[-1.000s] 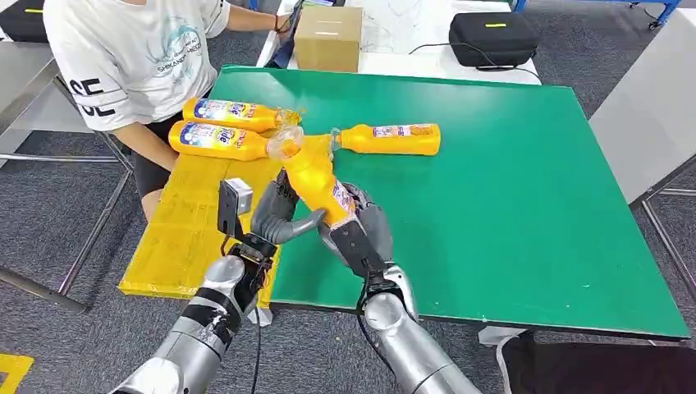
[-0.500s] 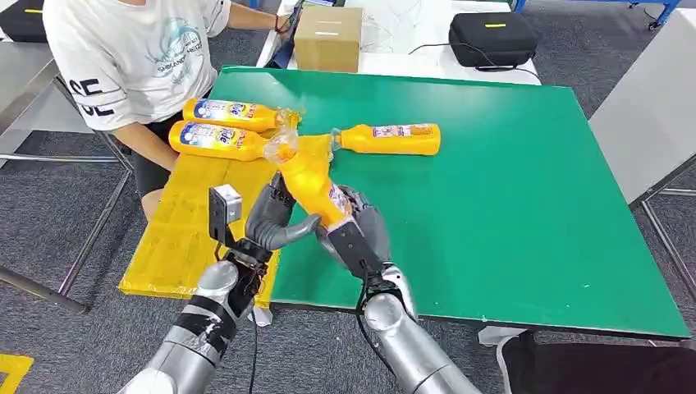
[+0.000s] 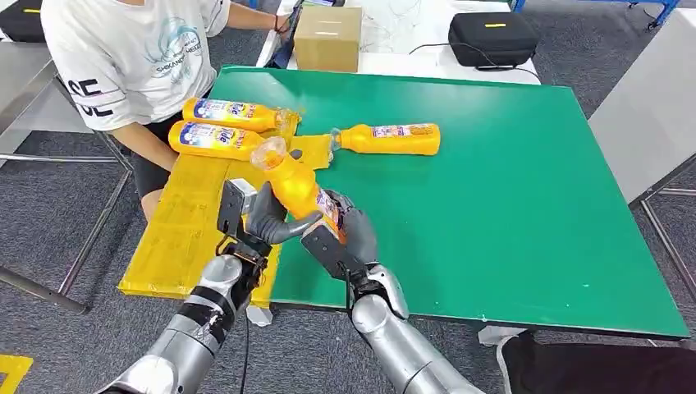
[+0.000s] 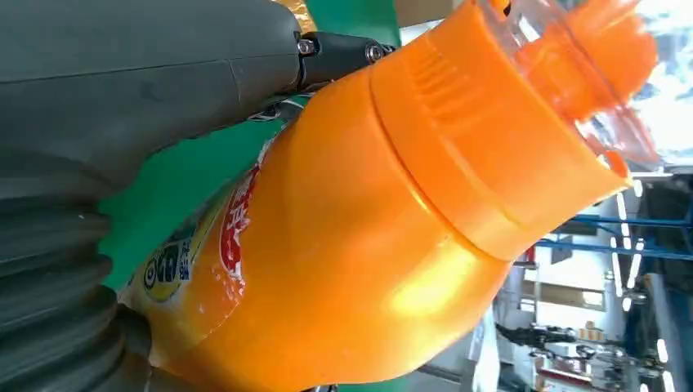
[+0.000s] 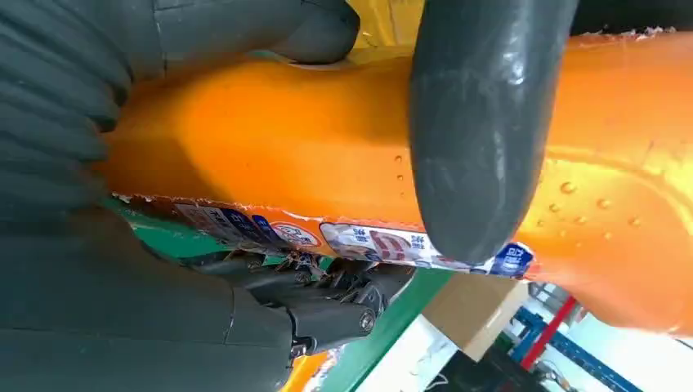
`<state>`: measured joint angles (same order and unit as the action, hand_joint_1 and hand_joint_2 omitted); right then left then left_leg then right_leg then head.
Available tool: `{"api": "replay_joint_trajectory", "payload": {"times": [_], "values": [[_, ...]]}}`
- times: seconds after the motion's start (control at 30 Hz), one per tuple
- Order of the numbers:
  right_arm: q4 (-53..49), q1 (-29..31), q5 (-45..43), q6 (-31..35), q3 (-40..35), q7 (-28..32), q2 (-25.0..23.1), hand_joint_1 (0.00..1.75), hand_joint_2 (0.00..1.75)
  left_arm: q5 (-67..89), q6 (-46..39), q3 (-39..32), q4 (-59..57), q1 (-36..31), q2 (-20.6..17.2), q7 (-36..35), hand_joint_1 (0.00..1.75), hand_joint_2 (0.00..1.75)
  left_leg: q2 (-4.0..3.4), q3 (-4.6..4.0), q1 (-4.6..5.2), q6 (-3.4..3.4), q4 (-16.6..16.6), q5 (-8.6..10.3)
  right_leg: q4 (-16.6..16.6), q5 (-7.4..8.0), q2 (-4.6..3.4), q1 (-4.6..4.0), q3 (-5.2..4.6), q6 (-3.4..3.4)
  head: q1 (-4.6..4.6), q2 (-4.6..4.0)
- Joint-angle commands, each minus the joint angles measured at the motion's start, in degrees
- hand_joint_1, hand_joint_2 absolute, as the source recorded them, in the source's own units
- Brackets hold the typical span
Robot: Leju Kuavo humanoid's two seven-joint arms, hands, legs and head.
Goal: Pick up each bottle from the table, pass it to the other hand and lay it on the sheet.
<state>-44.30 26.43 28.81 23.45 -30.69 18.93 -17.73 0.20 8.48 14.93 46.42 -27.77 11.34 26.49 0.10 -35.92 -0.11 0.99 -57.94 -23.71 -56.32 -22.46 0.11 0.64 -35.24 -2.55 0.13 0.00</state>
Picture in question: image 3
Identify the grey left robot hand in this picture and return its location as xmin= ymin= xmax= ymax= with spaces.
xmin=245 ymin=181 xmax=325 ymax=246

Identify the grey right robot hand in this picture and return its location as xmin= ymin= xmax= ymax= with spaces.
xmin=323 ymin=190 xmax=380 ymax=268

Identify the orange drink bottle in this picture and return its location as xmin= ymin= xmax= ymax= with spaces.
xmin=181 ymin=97 xmax=299 ymax=135
xmin=329 ymin=123 xmax=442 ymax=157
xmin=167 ymin=120 xmax=268 ymax=163
xmin=249 ymin=135 xmax=349 ymax=244

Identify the yellow sheet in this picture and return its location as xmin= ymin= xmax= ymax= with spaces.
xmin=117 ymin=108 xmax=334 ymax=310

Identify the green table mat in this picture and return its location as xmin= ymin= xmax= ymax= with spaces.
xmin=208 ymin=65 xmax=692 ymax=342

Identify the dark laptop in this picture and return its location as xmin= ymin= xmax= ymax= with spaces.
xmin=270 ymin=0 xmax=304 ymax=70

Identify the brown cardboard box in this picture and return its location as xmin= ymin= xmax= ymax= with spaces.
xmin=293 ymin=6 xmax=364 ymax=74

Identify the white table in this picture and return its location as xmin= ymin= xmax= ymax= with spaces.
xmin=254 ymin=0 xmax=543 ymax=86

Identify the person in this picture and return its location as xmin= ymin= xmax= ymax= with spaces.
xmin=39 ymin=0 xmax=293 ymax=222

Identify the black case with yellow tag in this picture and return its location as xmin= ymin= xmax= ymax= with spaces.
xmin=447 ymin=11 xmax=540 ymax=70
xmin=0 ymin=0 xmax=48 ymax=44

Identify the black bag with white trim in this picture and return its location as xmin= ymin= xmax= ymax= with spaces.
xmin=497 ymin=330 xmax=696 ymax=394

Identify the steel table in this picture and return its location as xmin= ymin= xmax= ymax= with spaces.
xmin=0 ymin=41 xmax=135 ymax=315

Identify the grey table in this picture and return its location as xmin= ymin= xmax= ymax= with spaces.
xmin=588 ymin=7 xmax=696 ymax=301

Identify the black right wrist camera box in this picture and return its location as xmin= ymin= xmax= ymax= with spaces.
xmin=300 ymin=222 xmax=366 ymax=281

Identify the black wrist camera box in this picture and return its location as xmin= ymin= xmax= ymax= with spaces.
xmin=300 ymin=222 xmax=366 ymax=281
xmin=216 ymin=178 xmax=259 ymax=241

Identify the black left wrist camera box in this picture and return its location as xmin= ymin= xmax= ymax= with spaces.
xmin=216 ymin=178 xmax=259 ymax=241

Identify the white table bracket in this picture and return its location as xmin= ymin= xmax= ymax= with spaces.
xmin=478 ymin=326 xmax=527 ymax=349
xmin=245 ymin=305 xmax=274 ymax=328

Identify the black cable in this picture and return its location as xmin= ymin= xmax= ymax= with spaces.
xmin=407 ymin=41 xmax=540 ymax=78

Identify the blue metal frame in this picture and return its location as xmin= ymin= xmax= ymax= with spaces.
xmin=625 ymin=0 xmax=682 ymax=30

